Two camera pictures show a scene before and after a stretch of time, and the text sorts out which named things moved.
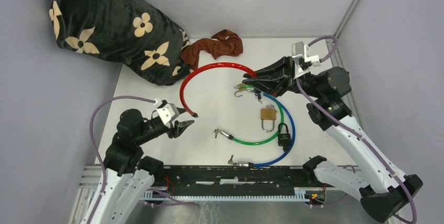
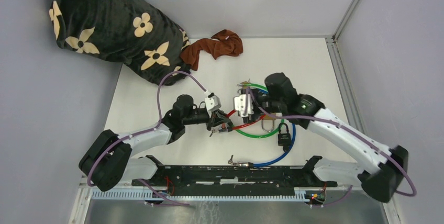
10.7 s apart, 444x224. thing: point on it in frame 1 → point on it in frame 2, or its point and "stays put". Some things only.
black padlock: (284, 140) stays put
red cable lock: (186, 76) → (223, 125)
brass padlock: (268, 113) stays put
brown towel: (223, 43) stays put
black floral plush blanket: (102, 15) stays put
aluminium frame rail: (334, 40) stays put
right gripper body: (298, 82) → (261, 103)
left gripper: (181, 126) → (214, 115)
